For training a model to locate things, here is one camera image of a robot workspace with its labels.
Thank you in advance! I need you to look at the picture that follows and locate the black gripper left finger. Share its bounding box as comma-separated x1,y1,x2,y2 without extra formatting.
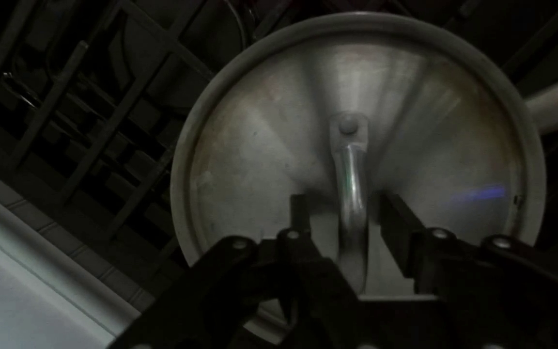
112,192,364,349

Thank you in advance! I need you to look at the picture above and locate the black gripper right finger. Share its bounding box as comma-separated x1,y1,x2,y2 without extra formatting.
382,192,558,349

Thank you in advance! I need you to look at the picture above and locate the silver pot lid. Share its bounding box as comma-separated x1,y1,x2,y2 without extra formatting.
169,9,548,345

